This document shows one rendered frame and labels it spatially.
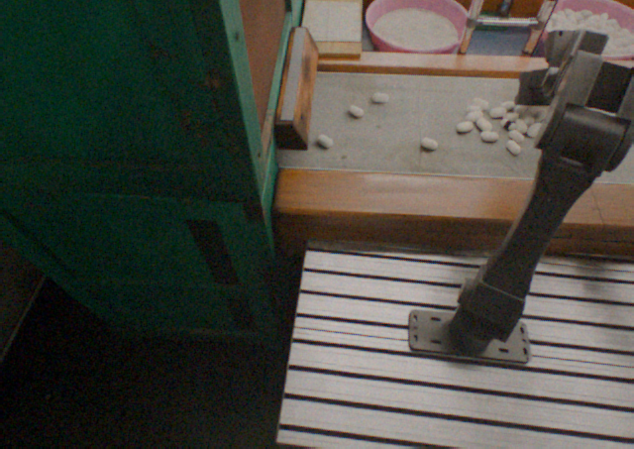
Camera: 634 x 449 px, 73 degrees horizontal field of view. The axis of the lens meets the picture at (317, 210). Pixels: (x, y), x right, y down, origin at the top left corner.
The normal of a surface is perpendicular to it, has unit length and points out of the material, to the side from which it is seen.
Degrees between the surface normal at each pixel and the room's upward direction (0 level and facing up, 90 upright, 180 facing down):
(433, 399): 0
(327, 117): 0
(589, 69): 29
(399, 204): 0
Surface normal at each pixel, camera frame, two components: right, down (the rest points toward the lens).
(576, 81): -0.23, -0.14
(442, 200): -0.01, -0.56
